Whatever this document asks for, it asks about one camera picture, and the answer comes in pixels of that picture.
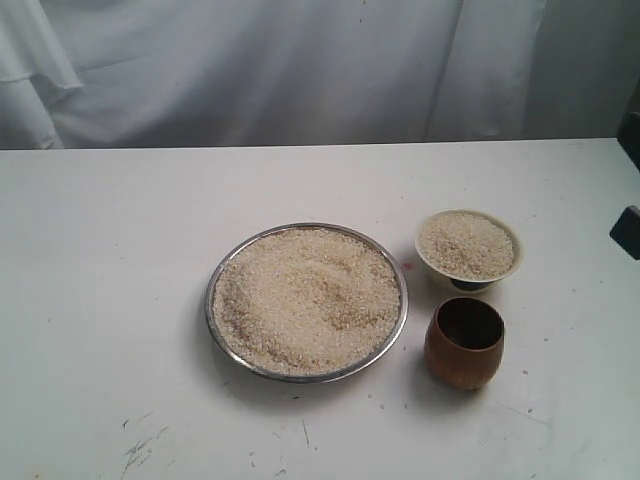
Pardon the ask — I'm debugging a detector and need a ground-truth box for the brown wooden cup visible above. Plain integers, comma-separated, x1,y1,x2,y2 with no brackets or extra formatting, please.
424,297,506,391

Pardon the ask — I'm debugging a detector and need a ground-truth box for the white backdrop cloth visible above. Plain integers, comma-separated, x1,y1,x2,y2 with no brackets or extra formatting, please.
1,1,639,149

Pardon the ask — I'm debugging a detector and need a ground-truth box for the round metal rice tray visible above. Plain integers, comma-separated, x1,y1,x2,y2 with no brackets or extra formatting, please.
204,223,409,384

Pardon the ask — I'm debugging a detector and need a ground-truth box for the white ceramic rice bowl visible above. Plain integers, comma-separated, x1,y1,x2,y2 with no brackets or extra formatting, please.
414,209,523,295

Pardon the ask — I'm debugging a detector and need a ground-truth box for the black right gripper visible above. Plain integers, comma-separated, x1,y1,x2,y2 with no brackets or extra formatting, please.
609,112,640,260

